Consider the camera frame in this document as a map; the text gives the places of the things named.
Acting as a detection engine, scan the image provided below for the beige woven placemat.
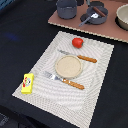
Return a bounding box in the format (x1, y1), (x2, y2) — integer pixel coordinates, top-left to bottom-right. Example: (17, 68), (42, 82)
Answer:
(12, 31), (115, 128)

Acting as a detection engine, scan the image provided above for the small grey saucepan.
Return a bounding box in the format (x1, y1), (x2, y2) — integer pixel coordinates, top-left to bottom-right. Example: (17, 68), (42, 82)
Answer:
(79, 6), (108, 26)

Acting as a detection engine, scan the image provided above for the white toy fish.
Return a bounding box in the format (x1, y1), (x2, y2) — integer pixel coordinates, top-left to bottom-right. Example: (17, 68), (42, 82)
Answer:
(91, 13), (99, 18)

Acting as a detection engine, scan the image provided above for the cream bowl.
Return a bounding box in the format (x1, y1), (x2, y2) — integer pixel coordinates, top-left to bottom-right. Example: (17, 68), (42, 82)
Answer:
(116, 4), (128, 30)

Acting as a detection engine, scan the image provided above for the fork with wooden handle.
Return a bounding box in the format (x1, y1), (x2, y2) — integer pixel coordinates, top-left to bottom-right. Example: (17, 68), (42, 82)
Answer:
(44, 71), (84, 90)

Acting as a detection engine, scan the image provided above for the tall grey pot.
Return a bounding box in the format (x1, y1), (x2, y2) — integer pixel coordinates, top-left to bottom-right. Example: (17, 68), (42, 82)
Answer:
(56, 0), (77, 19)

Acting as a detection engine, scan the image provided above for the red toy tomato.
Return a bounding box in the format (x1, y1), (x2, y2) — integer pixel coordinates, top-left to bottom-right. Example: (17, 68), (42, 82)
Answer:
(72, 38), (83, 48)

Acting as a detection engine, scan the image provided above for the black rear burner disc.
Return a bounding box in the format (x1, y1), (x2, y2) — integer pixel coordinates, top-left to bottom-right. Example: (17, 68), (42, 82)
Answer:
(90, 1), (104, 7)

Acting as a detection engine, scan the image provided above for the yellow butter box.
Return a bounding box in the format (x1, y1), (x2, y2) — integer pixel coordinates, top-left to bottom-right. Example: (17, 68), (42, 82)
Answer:
(21, 73), (34, 94)

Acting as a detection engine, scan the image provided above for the round wooden plate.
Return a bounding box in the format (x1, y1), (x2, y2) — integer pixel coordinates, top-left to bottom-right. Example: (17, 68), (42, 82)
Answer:
(55, 55), (83, 79)

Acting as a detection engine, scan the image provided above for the knife with wooden handle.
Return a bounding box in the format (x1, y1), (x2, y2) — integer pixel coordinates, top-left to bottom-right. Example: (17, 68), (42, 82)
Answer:
(58, 50), (97, 63)

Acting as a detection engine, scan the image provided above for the brown toy sausage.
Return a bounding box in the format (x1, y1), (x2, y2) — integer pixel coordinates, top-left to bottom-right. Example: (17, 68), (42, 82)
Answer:
(93, 7), (106, 17)

